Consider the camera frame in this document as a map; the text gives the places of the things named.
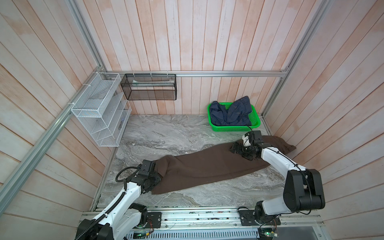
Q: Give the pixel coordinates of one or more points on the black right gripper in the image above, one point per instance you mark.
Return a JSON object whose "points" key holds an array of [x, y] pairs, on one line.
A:
{"points": [[238, 150]]}

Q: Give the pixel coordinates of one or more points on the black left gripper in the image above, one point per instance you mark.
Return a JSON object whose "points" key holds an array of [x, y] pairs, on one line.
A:
{"points": [[158, 179]]}

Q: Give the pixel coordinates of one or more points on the brown trousers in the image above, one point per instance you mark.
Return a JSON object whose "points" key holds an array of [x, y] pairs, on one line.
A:
{"points": [[210, 165]]}

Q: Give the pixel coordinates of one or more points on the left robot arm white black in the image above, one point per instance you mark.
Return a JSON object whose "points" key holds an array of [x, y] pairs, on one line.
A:
{"points": [[122, 214]]}

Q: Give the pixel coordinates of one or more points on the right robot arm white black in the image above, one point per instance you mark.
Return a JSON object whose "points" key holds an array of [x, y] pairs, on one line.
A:
{"points": [[303, 190]]}

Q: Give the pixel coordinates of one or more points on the navy blue trousers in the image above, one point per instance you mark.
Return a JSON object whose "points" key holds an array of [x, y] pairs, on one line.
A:
{"points": [[236, 110]]}

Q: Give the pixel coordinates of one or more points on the green plastic basket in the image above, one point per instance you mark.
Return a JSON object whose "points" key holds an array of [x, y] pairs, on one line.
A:
{"points": [[252, 123]]}

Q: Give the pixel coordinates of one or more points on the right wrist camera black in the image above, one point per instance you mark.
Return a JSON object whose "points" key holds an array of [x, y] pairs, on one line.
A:
{"points": [[252, 138]]}

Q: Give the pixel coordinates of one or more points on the aluminium mounting rail base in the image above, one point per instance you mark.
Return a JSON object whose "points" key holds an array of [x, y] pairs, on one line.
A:
{"points": [[225, 223]]}

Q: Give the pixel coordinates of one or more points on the white wire mesh shelf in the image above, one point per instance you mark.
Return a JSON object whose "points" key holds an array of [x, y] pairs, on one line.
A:
{"points": [[103, 111]]}

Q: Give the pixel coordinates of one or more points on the black mesh wall basket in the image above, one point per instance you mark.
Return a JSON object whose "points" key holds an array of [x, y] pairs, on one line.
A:
{"points": [[150, 87]]}

